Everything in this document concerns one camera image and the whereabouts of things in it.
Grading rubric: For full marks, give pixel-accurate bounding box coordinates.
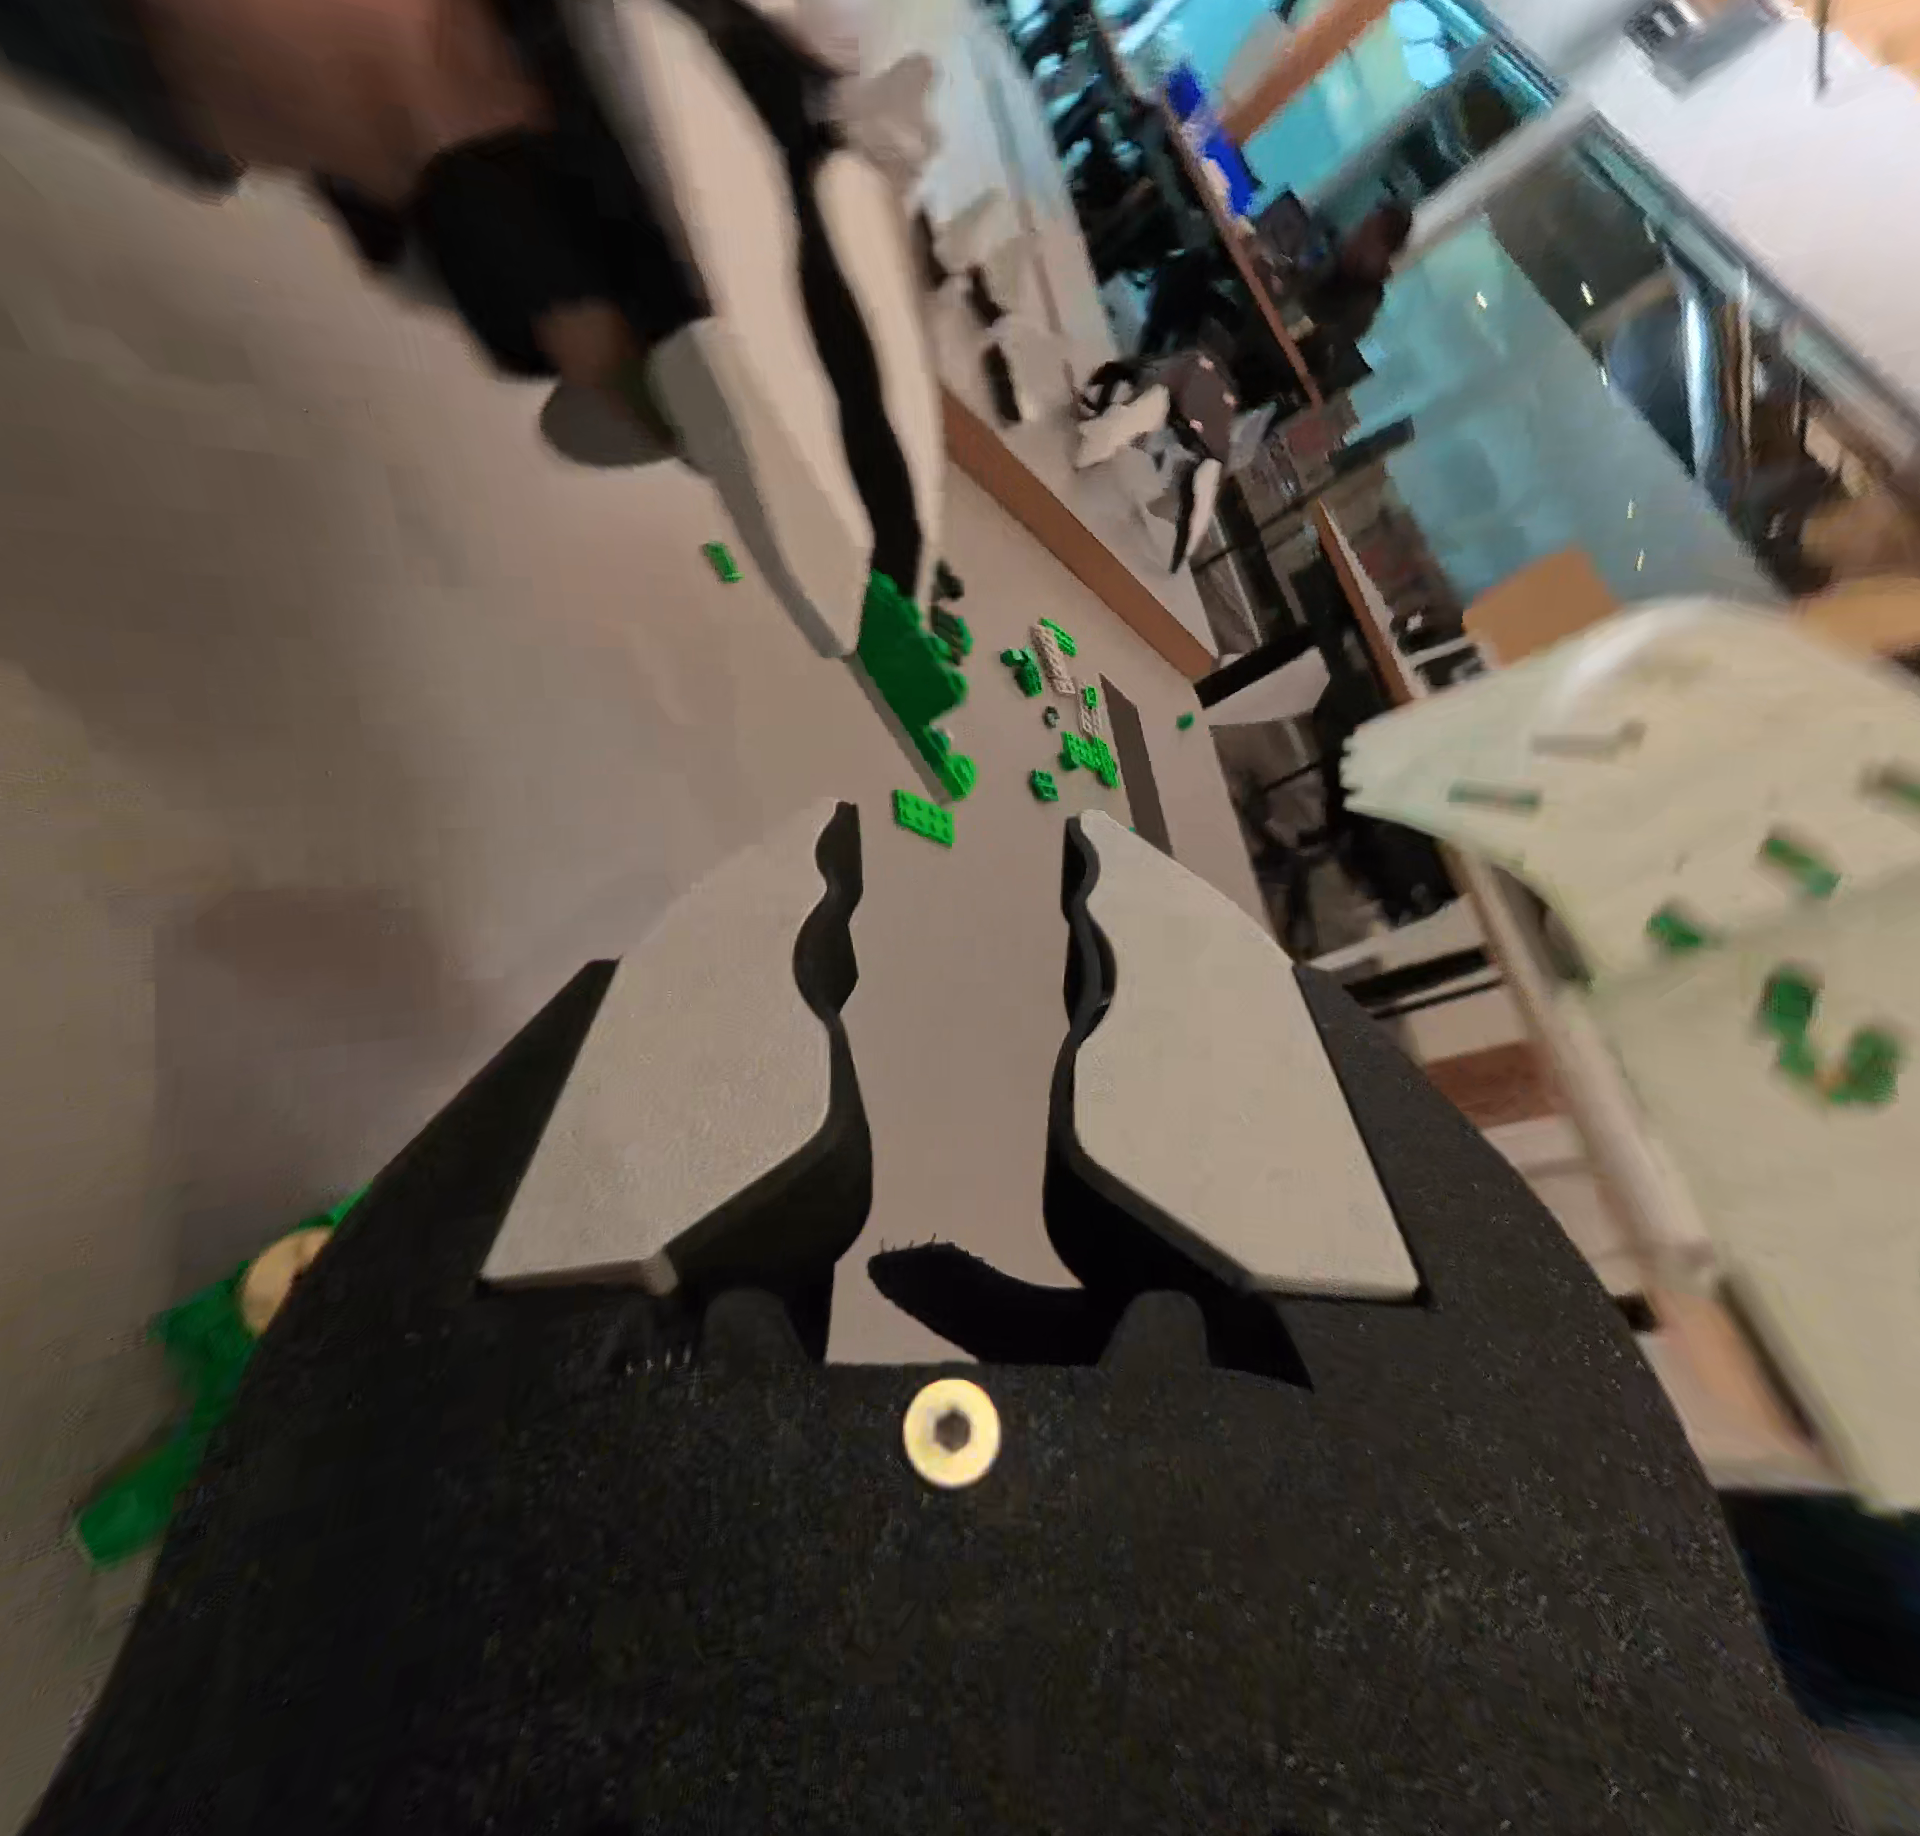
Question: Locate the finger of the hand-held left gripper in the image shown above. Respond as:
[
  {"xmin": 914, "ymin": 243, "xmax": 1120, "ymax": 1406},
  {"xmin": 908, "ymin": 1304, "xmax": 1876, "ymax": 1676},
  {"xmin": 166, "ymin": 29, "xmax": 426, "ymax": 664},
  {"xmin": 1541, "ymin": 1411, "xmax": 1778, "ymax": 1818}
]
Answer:
[
  {"xmin": 614, "ymin": 0, "xmax": 878, "ymax": 661},
  {"xmin": 794, "ymin": 147, "xmax": 949, "ymax": 594}
]

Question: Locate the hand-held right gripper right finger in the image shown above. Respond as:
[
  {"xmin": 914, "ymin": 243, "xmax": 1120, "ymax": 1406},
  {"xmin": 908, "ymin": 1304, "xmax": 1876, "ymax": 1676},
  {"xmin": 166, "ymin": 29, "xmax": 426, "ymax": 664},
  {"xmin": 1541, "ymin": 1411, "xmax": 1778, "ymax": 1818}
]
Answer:
[{"xmin": 1045, "ymin": 812, "xmax": 1425, "ymax": 1309}]

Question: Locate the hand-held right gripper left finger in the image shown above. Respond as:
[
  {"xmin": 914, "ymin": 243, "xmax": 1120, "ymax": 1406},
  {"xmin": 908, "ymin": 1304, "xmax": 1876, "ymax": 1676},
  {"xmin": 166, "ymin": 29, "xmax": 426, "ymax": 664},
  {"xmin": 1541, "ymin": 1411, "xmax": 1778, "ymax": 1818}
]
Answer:
[{"xmin": 480, "ymin": 796, "xmax": 874, "ymax": 1346}]

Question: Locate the green and grey brick assembly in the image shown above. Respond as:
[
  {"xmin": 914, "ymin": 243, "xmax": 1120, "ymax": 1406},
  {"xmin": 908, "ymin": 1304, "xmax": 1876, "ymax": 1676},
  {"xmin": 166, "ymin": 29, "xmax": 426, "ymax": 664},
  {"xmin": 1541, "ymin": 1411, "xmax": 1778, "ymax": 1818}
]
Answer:
[{"xmin": 852, "ymin": 569, "xmax": 979, "ymax": 799}]

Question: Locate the wood-edged grey desk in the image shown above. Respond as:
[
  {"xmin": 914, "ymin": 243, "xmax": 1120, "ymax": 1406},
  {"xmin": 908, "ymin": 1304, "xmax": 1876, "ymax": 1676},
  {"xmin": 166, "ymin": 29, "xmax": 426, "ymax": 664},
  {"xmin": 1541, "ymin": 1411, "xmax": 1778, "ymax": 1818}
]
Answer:
[{"xmin": 899, "ymin": 7, "xmax": 1220, "ymax": 679}]

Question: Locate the person's left hand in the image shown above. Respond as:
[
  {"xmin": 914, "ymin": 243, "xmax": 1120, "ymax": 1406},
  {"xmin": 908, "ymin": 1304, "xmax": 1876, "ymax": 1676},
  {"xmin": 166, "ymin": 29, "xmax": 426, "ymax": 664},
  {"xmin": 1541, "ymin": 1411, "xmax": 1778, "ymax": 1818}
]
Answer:
[{"xmin": 96, "ymin": 0, "xmax": 680, "ymax": 469}]

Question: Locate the white fin part black base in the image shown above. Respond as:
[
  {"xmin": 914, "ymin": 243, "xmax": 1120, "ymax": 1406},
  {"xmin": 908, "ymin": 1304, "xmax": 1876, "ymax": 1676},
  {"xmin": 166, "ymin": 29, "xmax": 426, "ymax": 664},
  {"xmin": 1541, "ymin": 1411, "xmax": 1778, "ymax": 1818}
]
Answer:
[
  {"xmin": 920, "ymin": 197, "xmax": 1054, "ymax": 311},
  {"xmin": 979, "ymin": 308, "xmax": 1078, "ymax": 423},
  {"xmin": 829, "ymin": 55, "xmax": 943, "ymax": 184}
]

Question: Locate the idle black and white gripper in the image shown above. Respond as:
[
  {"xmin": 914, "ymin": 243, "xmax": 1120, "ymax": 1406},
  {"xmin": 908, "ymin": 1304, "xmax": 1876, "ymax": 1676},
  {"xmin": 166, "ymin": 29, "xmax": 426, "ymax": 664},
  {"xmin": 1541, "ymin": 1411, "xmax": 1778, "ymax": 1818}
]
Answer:
[{"xmin": 1072, "ymin": 357, "xmax": 1253, "ymax": 579}]

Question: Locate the pile of loose bricks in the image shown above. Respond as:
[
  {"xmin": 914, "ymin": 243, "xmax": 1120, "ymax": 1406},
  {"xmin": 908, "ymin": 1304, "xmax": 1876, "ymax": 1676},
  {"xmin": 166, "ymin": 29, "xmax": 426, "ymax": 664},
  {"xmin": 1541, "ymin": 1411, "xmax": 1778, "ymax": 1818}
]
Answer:
[{"xmin": 699, "ymin": 538, "xmax": 1197, "ymax": 805}]

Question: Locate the open instruction booklet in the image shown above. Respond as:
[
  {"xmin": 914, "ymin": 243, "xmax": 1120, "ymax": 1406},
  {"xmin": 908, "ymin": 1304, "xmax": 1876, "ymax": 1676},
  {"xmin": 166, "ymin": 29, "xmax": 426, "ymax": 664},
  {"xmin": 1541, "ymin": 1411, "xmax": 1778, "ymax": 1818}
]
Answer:
[{"xmin": 1342, "ymin": 597, "xmax": 1920, "ymax": 1514}]

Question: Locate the curved green build tan flower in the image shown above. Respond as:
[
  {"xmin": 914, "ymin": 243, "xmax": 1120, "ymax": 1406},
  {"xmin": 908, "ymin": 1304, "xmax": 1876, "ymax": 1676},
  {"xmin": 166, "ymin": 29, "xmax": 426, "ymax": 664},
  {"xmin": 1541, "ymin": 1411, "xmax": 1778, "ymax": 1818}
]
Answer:
[{"xmin": 72, "ymin": 1188, "xmax": 368, "ymax": 1568}]

